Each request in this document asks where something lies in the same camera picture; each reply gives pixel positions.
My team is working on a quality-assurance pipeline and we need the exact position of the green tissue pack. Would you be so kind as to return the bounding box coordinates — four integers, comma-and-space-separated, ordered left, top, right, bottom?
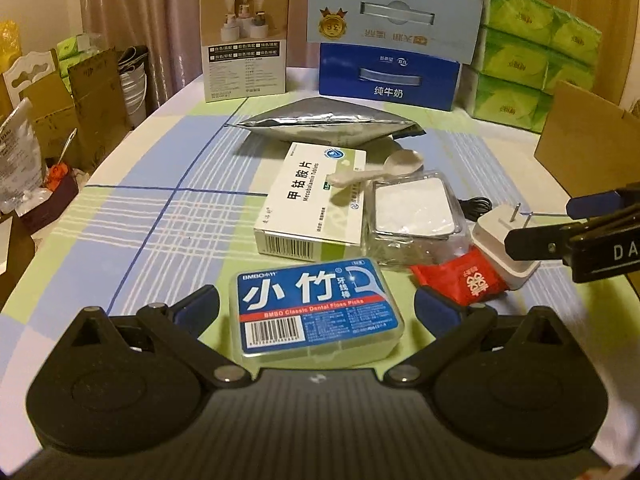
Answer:
55, 33, 104, 77

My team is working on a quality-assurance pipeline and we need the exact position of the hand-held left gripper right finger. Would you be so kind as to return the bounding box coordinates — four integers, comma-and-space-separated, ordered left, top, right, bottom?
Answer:
384, 287, 568, 388

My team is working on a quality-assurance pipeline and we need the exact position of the white plastic bag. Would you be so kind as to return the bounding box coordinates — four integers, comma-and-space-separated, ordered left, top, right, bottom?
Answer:
0, 97, 45, 213

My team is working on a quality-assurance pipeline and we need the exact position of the white chair back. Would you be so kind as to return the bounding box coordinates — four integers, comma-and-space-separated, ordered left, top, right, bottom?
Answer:
2, 50, 62, 111

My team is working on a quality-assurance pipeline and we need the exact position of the yellow bag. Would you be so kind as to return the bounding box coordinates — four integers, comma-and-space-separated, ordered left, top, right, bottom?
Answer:
0, 20, 22, 58

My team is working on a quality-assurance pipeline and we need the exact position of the small brown cardboard box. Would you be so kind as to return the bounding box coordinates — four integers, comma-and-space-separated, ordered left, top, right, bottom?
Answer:
21, 67, 76, 166

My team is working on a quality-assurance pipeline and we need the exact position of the open brown cardboard box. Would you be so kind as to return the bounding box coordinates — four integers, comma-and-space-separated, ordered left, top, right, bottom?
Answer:
66, 47, 130, 171

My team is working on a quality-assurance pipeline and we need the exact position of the red snack packet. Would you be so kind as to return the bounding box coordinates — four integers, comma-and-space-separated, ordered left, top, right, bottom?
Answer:
411, 247, 509, 309

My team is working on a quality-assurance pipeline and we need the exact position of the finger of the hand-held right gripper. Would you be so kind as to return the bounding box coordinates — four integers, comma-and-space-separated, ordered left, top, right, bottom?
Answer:
504, 206, 640, 261
566, 185, 640, 221

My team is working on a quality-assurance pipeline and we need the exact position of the blue label dental floss box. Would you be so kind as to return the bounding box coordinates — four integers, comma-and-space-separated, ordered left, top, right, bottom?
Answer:
229, 258, 406, 362

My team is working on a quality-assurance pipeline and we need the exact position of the stack of green tissue packs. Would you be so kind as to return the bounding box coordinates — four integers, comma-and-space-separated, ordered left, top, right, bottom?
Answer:
464, 0, 604, 134

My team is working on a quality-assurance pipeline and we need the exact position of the large cardboard box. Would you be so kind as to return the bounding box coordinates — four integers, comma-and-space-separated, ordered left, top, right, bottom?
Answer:
533, 80, 640, 202

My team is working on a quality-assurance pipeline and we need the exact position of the silver foil pouch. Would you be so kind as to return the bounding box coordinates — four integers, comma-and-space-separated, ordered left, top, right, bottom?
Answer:
227, 97, 427, 149

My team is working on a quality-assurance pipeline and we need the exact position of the brown curtain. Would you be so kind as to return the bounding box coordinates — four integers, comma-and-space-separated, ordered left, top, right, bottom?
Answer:
79, 0, 312, 111

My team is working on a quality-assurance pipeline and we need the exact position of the white power adapter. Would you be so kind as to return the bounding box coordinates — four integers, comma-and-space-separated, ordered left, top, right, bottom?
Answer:
472, 202, 544, 291

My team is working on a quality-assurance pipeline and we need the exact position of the orange handled tool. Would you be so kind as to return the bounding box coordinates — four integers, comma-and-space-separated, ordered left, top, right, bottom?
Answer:
46, 127, 79, 188

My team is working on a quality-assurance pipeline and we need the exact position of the light blue milk carton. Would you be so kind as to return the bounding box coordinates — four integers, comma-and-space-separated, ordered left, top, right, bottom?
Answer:
306, 0, 484, 66

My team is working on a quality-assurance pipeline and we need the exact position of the dark red box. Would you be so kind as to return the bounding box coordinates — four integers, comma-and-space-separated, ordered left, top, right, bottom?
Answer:
19, 169, 81, 234

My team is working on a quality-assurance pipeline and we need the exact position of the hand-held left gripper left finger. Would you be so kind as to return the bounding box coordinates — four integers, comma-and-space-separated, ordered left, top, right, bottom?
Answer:
67, 285, 251, 390

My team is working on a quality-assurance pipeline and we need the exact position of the white green medicine box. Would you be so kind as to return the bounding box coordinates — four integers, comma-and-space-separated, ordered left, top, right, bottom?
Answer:
253, 142, 369, 262

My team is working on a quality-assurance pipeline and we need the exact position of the beige product box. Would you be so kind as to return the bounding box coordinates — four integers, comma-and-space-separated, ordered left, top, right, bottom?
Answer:
199, 0, 291, 104

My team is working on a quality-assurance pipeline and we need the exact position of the white plastic spoon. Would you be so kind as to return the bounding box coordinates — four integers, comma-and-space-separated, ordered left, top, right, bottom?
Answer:
325, 149, 425, 189

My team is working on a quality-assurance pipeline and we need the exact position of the black cable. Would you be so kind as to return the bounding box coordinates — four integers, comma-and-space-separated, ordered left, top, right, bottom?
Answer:
456, 197, 495, 222

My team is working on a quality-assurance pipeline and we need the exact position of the clear plastic container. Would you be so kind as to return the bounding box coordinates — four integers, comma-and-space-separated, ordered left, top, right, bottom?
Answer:
364, 170, 472, 267

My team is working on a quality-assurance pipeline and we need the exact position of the dark blue milk carton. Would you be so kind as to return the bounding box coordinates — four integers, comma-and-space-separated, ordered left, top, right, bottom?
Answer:
318, 42, 461, 112

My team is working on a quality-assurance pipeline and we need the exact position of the desktop with checked tablecloth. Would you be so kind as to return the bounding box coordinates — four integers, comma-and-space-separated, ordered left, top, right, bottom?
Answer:
0, 72, 640, 396

